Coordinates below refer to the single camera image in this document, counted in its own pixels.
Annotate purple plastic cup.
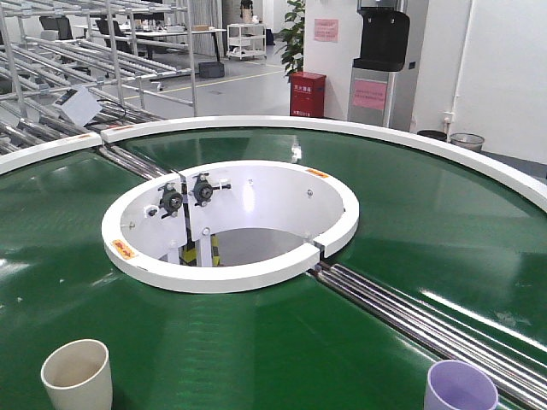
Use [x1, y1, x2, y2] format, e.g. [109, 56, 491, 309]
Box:
[423, 360, 499, 410]

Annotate beige plastic cup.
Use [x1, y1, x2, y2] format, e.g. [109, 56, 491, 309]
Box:
[40, 339, 113, 409]

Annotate steel conveyor rollers back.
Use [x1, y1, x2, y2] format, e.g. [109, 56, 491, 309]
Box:
[96, 144, 169, 180]

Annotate steel conveyor rollers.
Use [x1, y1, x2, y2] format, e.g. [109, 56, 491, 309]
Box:
[96, 144, 169, 180]
[308, 261, 546, 409]

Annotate green conveyor belt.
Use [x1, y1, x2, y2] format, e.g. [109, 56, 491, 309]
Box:
[1, 128, 546, 409]

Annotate white outer conveyor rim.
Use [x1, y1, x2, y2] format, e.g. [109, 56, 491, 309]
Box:
[1, 115, 546, 210]

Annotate steel conveyor rollers front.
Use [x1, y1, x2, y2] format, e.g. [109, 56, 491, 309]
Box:
[308, 261, 546, 409]

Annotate red fire extinguisher cabinet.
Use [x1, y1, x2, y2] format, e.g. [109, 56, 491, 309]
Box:
[290, 72, 326, 118]

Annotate black water dispenser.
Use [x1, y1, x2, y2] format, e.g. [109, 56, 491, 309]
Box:
[348, 1, 410, 127]

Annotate green potted plant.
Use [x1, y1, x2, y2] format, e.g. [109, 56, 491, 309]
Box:
[279, 0, 305, 78]

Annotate white shelf cart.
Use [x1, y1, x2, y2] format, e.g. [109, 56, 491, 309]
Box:
[226, 23, 267, 60]

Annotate white control box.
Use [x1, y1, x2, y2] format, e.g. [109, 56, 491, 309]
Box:
[52, 85, 102, 126]

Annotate steel roller rack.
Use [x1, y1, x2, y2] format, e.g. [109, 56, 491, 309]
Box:
[1, 1, 191, 157]

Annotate white inner conveyor ring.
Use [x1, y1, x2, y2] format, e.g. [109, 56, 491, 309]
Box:
[101, 159, 360, 295]

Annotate pink wall notice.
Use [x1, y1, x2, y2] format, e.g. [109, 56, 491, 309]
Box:
[314, 19, 339, 43]

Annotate wire mesh waste bin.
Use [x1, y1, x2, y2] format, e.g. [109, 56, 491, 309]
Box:
[450, 132, 485, 153]

